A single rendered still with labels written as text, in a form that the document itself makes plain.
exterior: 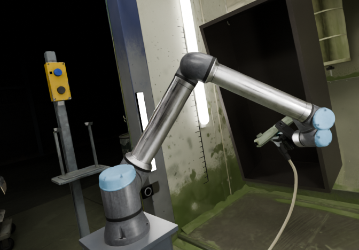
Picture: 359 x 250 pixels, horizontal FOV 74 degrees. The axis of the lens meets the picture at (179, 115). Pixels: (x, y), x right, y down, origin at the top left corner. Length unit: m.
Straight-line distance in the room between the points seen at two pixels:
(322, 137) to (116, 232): 0.97
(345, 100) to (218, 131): 1.27
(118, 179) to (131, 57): 1.16
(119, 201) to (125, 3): 1.53
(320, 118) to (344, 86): 1.85
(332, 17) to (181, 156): 1.82
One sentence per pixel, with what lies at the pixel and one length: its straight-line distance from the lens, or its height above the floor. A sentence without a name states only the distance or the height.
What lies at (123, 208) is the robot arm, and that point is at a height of 0.77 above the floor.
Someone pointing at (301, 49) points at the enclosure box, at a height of 1.31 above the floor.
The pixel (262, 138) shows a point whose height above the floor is 0.86.
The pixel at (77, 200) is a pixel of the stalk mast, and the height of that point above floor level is 0.58.
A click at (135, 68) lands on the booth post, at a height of 1.46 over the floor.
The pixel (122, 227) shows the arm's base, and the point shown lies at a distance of 1.05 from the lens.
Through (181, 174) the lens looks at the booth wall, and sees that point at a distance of 2.18.
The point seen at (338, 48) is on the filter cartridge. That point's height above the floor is 1.38.
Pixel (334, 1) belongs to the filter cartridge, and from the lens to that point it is 2.72.
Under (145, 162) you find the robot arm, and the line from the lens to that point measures 1.15.
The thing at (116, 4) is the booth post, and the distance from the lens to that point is 2.06.
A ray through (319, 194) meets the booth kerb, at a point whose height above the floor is 0.10.
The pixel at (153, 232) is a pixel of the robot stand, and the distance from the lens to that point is 1.09.
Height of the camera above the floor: 1.14
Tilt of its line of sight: 3 degrees down
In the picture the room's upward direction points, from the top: 10 degrees counter-clockwise
